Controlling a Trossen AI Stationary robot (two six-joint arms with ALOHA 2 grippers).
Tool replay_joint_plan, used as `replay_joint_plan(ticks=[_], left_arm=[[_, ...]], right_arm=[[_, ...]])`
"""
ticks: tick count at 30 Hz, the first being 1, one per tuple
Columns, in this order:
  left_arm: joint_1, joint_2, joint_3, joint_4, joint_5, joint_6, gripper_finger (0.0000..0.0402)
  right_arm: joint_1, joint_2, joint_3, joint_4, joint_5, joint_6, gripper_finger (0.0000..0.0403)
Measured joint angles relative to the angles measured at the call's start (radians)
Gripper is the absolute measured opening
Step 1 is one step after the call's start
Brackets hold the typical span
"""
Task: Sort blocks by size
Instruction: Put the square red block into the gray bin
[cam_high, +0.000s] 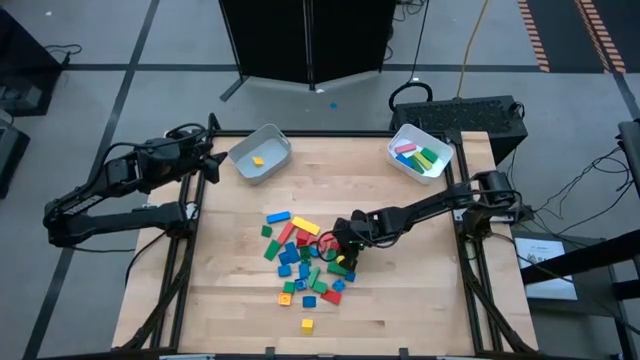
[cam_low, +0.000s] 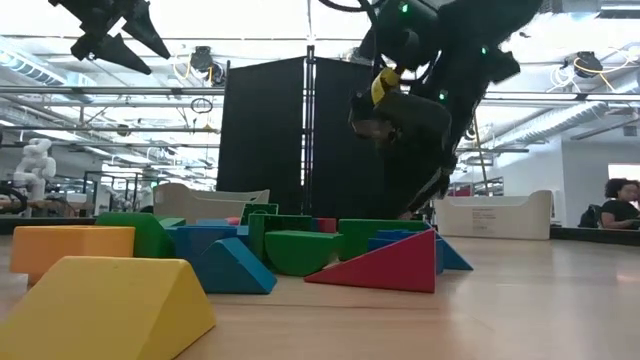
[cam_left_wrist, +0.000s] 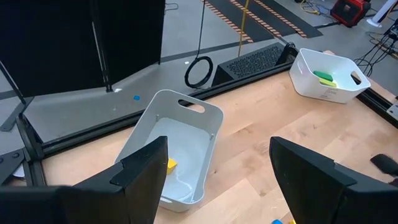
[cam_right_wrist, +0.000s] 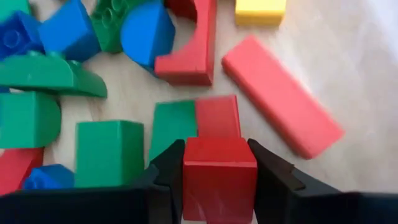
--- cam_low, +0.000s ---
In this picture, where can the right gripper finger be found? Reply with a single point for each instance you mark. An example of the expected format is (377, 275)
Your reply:
(402, 180)
(432, 192)

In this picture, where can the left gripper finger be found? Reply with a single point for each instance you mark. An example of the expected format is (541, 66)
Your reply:
(142, 30)
(112, 52)

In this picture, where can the small blue square block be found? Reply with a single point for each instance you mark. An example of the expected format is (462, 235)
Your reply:
(243, 230)
(400, 236)

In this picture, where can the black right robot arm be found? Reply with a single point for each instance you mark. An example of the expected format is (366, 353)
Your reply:
(475, 30)

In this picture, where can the yellow tape band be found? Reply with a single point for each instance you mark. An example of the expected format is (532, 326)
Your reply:
(385, 82)

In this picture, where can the white plastic bin with label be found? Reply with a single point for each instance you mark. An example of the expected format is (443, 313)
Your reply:
(495, 215)

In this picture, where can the green rectangular block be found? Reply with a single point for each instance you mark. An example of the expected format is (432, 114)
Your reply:
(355, 240)

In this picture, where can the red triangle wedge block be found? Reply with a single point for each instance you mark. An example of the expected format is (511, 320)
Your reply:
(395, 270)

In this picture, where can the red arch block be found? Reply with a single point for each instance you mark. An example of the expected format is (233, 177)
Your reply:
(325, 225)

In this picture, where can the green half-cylinder block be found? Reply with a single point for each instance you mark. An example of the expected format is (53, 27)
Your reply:
(300, 252)

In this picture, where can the green oblong block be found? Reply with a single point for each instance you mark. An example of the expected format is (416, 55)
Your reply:
(280, 222)

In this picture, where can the red long plank block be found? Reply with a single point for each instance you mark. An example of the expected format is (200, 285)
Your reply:
(233, 220)

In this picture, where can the green long plank block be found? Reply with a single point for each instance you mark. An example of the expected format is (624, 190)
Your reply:
(172, 221)

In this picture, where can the green rounded block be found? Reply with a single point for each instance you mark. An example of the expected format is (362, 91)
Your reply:
(132, 235)

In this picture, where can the person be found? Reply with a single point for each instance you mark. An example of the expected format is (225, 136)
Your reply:
(620, 205)

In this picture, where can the large blue block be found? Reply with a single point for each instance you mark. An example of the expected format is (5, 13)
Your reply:
(215, 222)

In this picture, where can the blue triangle prism block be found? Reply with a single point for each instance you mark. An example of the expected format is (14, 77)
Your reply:
(230, 270)

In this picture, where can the yellow hollow square block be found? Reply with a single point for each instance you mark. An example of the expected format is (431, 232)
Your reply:
(70, 250)

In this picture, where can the blue studded brick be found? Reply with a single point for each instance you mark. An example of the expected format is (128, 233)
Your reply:
(200, 242)

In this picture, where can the yellow trapezoid block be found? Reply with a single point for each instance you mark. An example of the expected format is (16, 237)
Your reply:
(100, 310)

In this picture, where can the grey overhead frame beam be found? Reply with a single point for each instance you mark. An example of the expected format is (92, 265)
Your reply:
(150, 90)

